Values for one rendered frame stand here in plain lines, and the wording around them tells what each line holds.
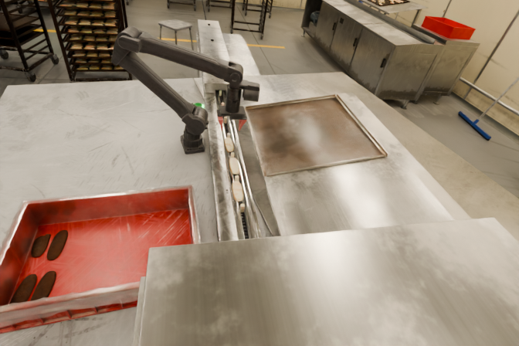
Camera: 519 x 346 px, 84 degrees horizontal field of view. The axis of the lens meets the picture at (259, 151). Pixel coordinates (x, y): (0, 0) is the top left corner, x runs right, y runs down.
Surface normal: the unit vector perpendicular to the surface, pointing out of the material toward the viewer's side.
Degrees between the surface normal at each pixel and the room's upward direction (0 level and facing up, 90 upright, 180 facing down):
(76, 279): 0
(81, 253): 0
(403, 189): 10
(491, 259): 0
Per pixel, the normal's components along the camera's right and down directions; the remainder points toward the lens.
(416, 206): -0.04, -0.77
